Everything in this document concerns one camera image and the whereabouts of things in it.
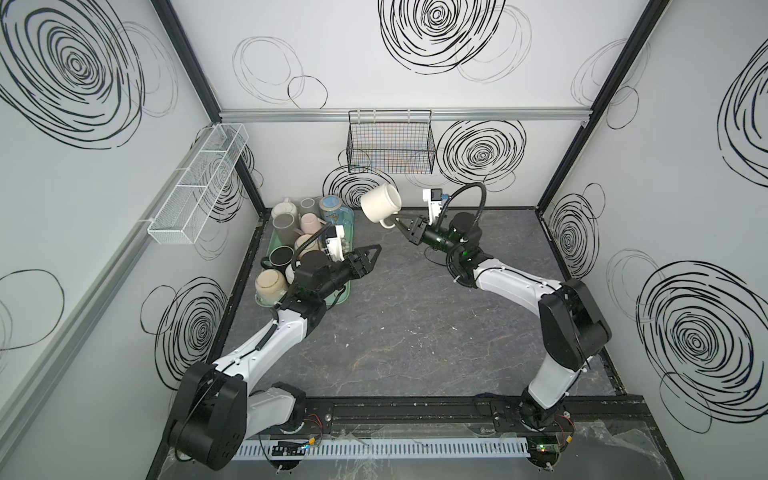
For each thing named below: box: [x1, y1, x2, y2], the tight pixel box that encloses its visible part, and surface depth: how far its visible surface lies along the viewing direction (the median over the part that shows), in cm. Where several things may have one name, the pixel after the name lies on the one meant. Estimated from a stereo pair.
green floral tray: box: [254, 196, 355, 307], surface depth 72 cm
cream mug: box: [361, 183, 402, 229], surface depth 77 cm
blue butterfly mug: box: [319, 195, 355, 226], surface depth 110 cm
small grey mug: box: [299, 197, 320, 217], surface depth 110 cm
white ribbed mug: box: [271, 198, 297, 220], surface depth 111 cm
